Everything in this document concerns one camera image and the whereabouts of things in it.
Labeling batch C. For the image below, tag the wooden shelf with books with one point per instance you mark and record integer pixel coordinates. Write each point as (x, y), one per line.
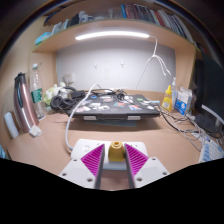
(143, 13)

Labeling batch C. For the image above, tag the small white block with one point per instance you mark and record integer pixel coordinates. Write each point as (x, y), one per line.
(35, 131)

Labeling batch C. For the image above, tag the clear plastic water bottle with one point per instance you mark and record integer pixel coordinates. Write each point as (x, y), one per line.
(36, 95)

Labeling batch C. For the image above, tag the white wall socket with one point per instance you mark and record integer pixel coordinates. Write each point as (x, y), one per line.
(69, 78)

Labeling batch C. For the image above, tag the clear pump bottle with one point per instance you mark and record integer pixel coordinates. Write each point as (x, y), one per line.
(174, 95)

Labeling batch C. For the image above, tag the yellow squeeze bottle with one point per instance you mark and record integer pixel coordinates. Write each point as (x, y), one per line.
(167, 101)

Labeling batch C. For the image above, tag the black laptop with stickers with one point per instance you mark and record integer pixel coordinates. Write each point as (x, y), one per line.
(113, 106)

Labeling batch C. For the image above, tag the pink metallic thermos flask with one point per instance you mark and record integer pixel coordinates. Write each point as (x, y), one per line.
(25, 110)

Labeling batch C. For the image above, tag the yellow charger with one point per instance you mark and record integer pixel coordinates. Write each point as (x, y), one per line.
(116, 151)

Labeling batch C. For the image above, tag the black headphones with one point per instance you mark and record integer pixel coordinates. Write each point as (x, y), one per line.
(56, 101)

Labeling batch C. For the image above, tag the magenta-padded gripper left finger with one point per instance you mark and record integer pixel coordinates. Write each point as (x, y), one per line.
(76, 170)

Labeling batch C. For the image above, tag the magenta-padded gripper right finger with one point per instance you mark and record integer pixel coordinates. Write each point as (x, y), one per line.
(151, 168)

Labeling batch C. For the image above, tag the black monitor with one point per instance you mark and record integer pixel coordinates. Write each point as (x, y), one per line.
(211, 86)

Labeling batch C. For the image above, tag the flat black device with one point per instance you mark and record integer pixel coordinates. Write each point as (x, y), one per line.
(205, 122)

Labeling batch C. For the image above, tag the blue and white box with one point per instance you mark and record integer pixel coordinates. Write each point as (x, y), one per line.
(182, 103)

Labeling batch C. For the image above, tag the white led light bar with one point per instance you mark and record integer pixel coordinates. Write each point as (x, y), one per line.
(111, 34)

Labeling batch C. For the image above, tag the white and green plush toy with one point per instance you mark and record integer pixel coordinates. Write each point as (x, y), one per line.
(51, 93)

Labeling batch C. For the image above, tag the white cylindrical case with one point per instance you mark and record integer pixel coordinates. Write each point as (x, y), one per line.
(11, 126)

